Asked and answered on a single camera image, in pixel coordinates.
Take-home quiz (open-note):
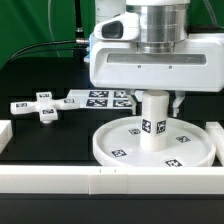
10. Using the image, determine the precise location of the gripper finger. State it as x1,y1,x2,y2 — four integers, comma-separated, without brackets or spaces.
172,91,185,117
126,89,143,115

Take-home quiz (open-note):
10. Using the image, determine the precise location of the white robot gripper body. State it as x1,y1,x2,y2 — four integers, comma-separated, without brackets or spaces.
90,33,224,92

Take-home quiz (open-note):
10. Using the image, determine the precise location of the white round table top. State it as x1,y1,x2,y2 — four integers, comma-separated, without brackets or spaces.
93,116,216,167

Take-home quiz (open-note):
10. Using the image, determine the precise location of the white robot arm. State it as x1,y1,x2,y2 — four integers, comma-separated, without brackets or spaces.
90,0,224,106

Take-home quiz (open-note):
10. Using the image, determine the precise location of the white right fence block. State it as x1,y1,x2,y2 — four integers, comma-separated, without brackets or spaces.
206,122,224,167

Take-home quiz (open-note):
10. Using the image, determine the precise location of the white fence block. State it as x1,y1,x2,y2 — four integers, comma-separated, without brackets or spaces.
0,120,13,154
206,122,224,167

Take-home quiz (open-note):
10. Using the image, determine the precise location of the white marker sheet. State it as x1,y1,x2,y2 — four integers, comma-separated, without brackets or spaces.
64,89,132,109

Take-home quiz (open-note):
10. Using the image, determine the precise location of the black vertical pole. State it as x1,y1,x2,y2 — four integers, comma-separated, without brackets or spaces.
74,0,84,63

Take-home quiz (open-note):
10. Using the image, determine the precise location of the white cross-shaped table base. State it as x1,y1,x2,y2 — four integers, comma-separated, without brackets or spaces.
10,92,80,124

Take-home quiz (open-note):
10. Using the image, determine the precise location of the white left fence block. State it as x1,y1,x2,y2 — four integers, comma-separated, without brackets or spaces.
0,120,13,154

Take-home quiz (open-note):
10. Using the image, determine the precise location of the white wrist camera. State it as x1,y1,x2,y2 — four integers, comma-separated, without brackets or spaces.
94,12,140,41

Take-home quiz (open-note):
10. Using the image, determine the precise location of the black cable upper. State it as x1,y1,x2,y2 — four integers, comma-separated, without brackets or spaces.
6,39,90,64

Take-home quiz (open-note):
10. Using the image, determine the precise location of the black cable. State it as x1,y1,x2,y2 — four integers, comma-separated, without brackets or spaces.
13,47,88,59
6,39,90,64

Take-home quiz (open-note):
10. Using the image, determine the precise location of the black cable lower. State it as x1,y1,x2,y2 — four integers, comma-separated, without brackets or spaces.
13,47,88,59

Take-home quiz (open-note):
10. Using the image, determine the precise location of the white front fence rail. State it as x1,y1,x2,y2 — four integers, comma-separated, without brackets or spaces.
0,165,224,195

